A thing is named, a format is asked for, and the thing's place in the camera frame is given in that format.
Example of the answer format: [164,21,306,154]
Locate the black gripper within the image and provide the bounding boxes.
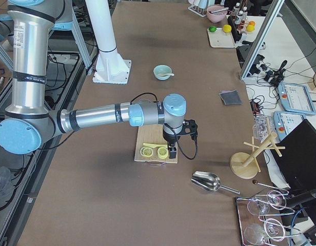
[163,132,179,158]

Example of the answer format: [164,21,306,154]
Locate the white ceramic spoon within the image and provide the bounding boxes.
[157,73,174,77]

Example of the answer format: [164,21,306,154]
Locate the green ceramic bowl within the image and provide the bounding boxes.
[153,65,172,80]

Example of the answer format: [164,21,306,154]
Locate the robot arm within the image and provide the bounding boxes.
[0,1,186,158]

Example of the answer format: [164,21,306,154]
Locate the pink bowl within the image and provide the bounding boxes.
[207,5,228,23]

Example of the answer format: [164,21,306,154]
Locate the yellow plastic knife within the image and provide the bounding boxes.
[143,143,167,148]

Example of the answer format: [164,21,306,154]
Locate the lemon slice near blade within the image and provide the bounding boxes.
[140,147,153,158]

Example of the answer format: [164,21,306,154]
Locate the steel scoop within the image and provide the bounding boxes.
[191,171,240,195]

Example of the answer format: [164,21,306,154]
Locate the wooden mug tree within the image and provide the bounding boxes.
[230,131,286,179]

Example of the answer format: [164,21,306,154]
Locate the grey folded cloth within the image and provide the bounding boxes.
[219,90,242,106]

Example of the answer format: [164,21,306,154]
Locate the clear plastic container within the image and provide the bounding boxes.
[252,116,274,141]

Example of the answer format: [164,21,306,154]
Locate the upper wine glass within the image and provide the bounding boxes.
[247,190,286,216]

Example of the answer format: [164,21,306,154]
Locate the lower teach pendant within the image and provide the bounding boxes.
[273,111,306,140]

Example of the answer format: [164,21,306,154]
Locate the teach pendant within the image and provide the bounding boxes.
[278,83,316,115]
[273,111,306,140]

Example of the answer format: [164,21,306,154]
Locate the wine glass rack tray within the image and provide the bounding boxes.
[235,190,301,245]

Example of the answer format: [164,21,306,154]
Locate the lower wine glass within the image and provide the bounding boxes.
[243,218,286,245]

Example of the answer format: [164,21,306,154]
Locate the beige tray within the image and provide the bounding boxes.
[207,28,235,48]

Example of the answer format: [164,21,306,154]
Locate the black monitor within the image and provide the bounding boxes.
[273,119,316,190]

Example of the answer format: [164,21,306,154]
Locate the upper teach pendant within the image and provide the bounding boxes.
[278,83,316,115]

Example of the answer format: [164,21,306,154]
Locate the yellow lemon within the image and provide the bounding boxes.
[222,25,232,33]

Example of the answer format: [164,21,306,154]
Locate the bottle carrier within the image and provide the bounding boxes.
[227,3,247,43]

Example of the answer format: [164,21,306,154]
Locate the wrist cable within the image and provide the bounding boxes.
[176,138,199,160]

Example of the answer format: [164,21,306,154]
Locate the lemon slice near handle end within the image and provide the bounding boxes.
[157,147,169,159]

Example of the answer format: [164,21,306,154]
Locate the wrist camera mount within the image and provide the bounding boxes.
[181,119,198,141]

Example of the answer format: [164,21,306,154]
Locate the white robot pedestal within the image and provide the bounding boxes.
[86,0,131,85]

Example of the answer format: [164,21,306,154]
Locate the aluminium frame post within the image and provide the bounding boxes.
[239,0,284,80]

